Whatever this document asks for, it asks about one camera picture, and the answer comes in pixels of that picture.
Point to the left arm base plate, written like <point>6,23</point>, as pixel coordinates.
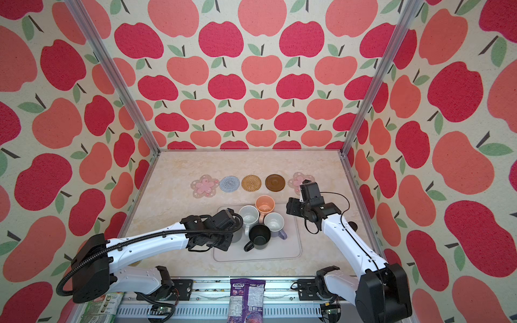
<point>181,290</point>

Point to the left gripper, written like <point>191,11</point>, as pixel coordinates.
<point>227,245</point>

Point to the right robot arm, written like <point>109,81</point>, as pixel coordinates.
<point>355,258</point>

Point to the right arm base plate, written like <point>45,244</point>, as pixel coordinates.
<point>307,290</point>

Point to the pink flower silicone coaster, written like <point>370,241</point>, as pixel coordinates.
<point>206,186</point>

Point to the translucent white tray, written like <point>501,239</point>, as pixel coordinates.
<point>277,249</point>

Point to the round grey felt coaster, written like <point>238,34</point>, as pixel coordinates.
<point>229,184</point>

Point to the aluminium front rail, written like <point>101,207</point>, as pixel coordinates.
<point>88,289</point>

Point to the aluminium corner frame post right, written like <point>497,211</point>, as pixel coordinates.
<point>387,61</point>

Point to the grey mug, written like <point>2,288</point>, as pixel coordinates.
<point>237,236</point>

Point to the purple snack bag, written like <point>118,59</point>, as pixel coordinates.
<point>246,300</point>

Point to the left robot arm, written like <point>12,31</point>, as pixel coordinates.
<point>105,265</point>

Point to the white lilac handled mug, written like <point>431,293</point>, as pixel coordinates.
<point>275,223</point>

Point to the aluminium corner frame post left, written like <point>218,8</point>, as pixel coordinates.
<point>86,25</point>

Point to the round woven rattan coaster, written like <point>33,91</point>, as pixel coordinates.
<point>251,183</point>

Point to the peach orange mug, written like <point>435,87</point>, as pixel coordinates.
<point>265,205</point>

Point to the aluminium corner frame post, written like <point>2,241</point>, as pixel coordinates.
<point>86,25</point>
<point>387,61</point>

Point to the round brown wooden coaster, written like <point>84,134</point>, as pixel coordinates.
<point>275,183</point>

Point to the black mug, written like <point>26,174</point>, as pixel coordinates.
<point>259,237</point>

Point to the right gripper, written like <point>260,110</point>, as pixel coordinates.
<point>293,205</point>

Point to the green snack bag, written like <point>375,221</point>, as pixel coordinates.
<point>103,309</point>

